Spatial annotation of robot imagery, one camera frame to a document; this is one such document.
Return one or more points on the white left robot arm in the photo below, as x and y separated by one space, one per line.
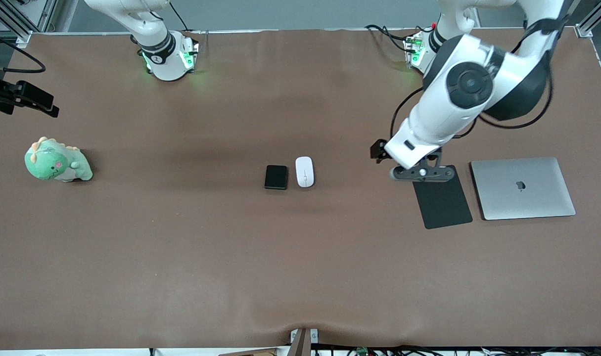
478 54

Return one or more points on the black phone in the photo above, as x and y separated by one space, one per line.
276 177

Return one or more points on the brown table cloth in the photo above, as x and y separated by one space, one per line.
181 247

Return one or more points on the aluminium frame profile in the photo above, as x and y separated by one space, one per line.
47 15
584 30

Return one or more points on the right base box green light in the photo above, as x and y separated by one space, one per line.
187 57

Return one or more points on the base box green light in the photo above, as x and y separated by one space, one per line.
187 57
415 49

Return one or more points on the metal table edge bracket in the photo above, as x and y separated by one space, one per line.
300 343

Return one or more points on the green dinosaur plush toy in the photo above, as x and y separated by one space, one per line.
48 163

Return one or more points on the silver laptop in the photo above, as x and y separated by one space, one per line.
523 190

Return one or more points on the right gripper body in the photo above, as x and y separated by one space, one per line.
3 95

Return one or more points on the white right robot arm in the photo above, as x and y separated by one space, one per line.
164 59

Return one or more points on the white computer mouse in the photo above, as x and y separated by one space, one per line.
304 171

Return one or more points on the left base box green light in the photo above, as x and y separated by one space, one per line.
415 49

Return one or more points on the black mouse pad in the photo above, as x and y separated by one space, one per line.
442 202

